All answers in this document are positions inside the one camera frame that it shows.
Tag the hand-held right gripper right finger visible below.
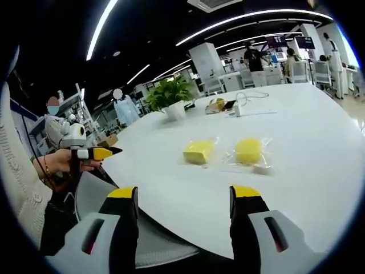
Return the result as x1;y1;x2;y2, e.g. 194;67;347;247
229;184;329;274

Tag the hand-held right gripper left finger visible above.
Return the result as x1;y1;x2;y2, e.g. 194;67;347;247
45;186;140;274

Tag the rounded yellow silicone block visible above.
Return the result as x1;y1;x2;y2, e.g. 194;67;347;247
234;138;263;166

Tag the rectangular yellow silicone block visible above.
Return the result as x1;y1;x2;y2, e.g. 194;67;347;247
182;139;215;166

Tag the person's left hand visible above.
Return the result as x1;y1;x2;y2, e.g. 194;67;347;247
31;148;103;182

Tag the cardboard box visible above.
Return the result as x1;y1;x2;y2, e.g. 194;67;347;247
97;134;119;147

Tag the yellow sponge in bag, right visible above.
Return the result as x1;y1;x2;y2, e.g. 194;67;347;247
221;136;274;175

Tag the person's cream knit sweater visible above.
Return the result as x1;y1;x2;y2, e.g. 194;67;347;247
0;67;54;252

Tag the green potted plant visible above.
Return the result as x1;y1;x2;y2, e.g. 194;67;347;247
145;74;197;120

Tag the clear plastic bag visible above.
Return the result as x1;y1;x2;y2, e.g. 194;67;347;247
177;136;220;169

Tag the yellow snack bag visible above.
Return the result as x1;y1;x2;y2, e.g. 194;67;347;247
205;97;228;115

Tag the white pillar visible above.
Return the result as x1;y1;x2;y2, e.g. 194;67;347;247
188;42;226;78

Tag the white office chair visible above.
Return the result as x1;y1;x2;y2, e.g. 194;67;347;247
291;61;310;84
313;60;333;91

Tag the ceiling air vent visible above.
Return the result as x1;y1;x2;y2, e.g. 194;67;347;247
186;0;243;11

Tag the black cable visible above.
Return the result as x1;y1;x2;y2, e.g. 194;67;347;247
17;108;55;189

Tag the beaded bracelet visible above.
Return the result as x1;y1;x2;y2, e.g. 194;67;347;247
43;154;53;178

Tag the white cable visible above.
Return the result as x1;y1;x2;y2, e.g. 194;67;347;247
235;91;270;107

